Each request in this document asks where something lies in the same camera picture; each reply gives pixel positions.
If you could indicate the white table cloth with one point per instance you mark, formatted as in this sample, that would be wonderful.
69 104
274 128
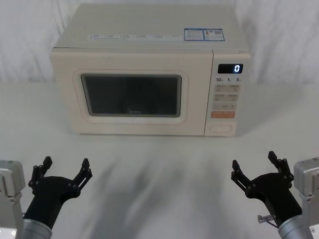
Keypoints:
154 174

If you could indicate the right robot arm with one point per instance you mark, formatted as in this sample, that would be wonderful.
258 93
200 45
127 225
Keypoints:
307 179

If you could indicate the cream microwave oven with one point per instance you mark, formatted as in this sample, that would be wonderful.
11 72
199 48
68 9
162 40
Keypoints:
139 57

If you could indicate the oven control panel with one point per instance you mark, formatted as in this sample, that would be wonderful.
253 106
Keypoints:
225 94

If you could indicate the blue and white sticker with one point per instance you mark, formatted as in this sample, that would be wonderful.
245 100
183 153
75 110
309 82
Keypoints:
204 34

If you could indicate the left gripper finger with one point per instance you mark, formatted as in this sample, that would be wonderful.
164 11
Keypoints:
37 171
83 175

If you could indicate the long white sticker strip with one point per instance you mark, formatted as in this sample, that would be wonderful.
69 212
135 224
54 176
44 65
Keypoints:
129 36

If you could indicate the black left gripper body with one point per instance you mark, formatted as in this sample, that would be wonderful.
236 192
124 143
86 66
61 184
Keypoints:
51 191

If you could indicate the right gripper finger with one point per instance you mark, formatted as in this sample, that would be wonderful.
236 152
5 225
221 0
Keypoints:
282 168
240 178

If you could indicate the white curtain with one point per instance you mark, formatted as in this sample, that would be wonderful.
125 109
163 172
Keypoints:
27 37

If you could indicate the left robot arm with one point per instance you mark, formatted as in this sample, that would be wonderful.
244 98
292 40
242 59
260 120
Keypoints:
11 199

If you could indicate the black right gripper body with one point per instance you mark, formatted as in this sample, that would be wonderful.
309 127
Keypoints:
272 189

